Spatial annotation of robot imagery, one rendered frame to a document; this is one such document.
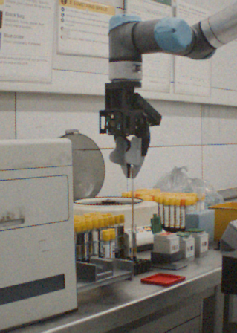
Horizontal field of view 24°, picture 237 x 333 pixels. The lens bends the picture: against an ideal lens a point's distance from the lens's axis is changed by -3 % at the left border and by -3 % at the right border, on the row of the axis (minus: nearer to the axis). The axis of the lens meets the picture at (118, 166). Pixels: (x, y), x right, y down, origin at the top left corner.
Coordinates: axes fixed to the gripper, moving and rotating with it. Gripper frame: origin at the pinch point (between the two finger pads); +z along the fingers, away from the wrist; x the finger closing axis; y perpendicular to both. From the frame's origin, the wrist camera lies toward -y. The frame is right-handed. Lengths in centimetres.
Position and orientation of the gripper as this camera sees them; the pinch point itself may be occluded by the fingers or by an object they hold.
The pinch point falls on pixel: (132, 172)
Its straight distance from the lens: 128.2
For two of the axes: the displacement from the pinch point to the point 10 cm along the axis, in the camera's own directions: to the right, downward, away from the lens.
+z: 0.1, 10.0, 0.6
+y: -6.3, 0.5, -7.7
